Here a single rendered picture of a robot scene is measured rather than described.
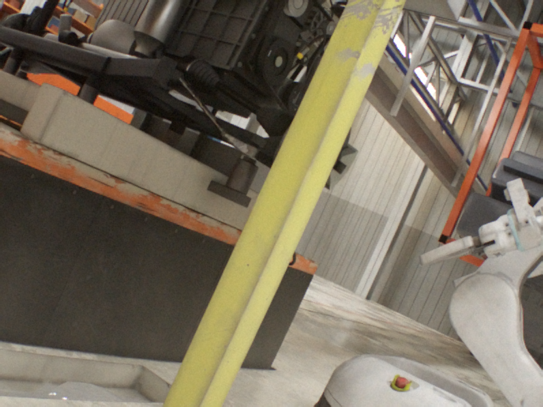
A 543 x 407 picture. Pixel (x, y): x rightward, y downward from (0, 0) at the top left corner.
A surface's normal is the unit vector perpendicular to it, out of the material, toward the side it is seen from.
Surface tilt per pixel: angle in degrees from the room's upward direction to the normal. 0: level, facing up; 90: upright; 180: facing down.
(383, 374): 39
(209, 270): 90
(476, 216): 90
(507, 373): 92
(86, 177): 90
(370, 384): 55
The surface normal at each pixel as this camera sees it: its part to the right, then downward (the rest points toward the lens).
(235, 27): -0.48, -0.26
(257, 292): 0.77, 0.33
